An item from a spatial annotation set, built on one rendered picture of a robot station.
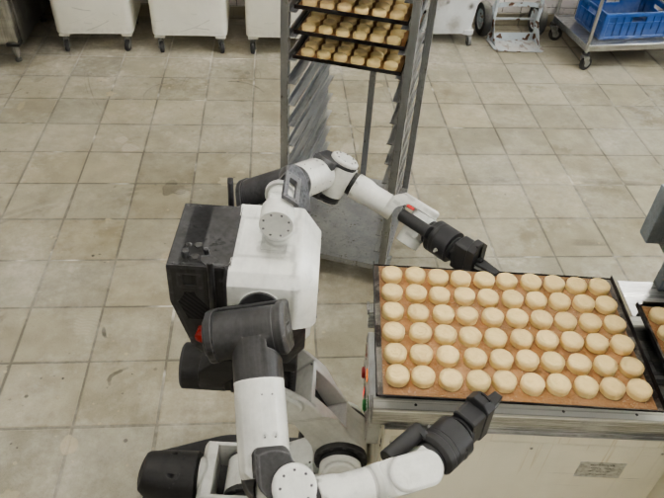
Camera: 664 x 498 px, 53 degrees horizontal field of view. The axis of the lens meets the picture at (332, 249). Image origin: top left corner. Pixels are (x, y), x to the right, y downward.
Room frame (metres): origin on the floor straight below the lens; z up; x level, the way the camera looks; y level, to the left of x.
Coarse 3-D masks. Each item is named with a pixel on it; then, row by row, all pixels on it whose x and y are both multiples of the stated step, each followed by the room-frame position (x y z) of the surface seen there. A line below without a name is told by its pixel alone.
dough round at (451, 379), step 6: (444, 372) 0.90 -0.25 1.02; (450, 372) 0.90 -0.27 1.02; (456, 372) 0.90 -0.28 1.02; (444, 378) 0.88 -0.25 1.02; (450, 378) 0.88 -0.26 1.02; (456, 378) 0.88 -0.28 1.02; (462, 378) 0.88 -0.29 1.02; (444, 384) 0.87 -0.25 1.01; (450, 384) 0.86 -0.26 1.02; (456, 384) 0.86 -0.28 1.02; (450, 390) 0.86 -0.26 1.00; (456, 390) 0.86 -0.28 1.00
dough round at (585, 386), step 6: (576, 378) 0.90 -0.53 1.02; (582, 378) 0.90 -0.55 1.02; (588, 378) 0.90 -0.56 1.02; (576, 384) 0.89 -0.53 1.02; (582, 384) 0.89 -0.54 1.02; (588, 384) 0.89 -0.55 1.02; (594, 384) 0.89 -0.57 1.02; (576, 390) 0.88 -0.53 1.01; (582, 390) 0.87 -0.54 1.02; (588, 390) 0.87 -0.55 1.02; (594, 390) 0.87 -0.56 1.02; (582, 396) 0.87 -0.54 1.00; (588, 396) 0.87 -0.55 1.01; (594, 396) 0.87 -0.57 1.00
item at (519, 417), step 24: (384, 408) 0.88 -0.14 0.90; (408, 408) 0.88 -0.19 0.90; (432, 408) 0.89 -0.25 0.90; (456, 408) 0.89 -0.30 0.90; (504, 408) 0.90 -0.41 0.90; (528, 408) 0.91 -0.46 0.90; (552, 408) 0.91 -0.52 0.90; (576, 408) 0.91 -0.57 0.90; (576, 432) 0.89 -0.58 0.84; (600, 432) 0.89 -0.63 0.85; (624, 432) 0.89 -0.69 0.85; (648, 432) 0.90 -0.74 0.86
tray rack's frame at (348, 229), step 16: (432, 0) 2.76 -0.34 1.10; (432, 16) 2.76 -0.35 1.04; (432, 32) 2.76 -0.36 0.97; (368, 96) 2.83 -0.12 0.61; (416, 96) 2.76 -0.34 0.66; (368, 112) 2.83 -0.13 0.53; (416, 112) 2.76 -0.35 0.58; (368, 128) 2.83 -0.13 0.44; (416, 128) 2.76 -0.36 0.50; (368, 144) 2.82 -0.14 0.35; (400, 192) 2.72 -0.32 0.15; (320, 208) 2.54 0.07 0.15; (336, 208) 2.55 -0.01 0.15; (352, 208) 2.56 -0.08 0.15; (368, 208) 2.57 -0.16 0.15; (400, 208) 2.59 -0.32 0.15; (320, 224) 2.42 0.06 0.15; (336, 224) 2.43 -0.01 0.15; (352, 224) 2.44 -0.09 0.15; (368, 224) 2.45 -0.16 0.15; (336, 240) 2.32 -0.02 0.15; (352, 240) 2.32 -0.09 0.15; (368, 240) 2.33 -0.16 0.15; (320, 256) 2.22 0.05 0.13; (336, 256) 2.21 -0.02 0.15; (352, 256) 2.22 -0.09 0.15; (368, 256) 2.22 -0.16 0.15
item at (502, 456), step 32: (480, 448) 0.87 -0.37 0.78; (512, 448) 0.88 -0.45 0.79; (544, 448) 0.88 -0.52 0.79; (576, 448) 0.88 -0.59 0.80; (608, 448) 0.88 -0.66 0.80; (640, 448) 0.89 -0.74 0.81; (448, 480) 0.87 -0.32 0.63; (480, 480) 0.88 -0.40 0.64; (512, 480) 0.88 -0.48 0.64; (544, 480) 0.88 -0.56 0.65; (576, 480) 0.88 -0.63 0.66; (608, 480) 0.88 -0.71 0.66; (640, 480) 0.89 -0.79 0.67
